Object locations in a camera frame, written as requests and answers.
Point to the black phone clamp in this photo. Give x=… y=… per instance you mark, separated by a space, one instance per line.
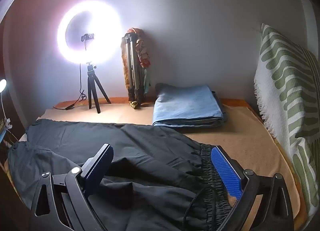
x=87 y=37

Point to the folded blue towel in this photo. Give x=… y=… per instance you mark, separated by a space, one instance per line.
x=187 y=105

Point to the green patterned white pillow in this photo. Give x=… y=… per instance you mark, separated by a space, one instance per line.
x=282 y=90

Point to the small black tripod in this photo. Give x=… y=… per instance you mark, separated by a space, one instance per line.
x=91 y=83

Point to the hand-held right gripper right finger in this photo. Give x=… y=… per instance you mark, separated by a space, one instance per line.
x=226 y=171

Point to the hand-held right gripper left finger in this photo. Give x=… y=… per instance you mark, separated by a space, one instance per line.
x=96 y=168

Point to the small round lamp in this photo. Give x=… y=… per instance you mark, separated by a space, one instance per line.
x=2 y=83

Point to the black pants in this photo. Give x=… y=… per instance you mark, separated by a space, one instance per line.
x=150 y=150

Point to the folded silver tripod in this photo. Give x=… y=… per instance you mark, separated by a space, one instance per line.
x=132 y=65

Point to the folded grey tripod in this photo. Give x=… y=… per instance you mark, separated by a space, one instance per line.
x=145 y=53

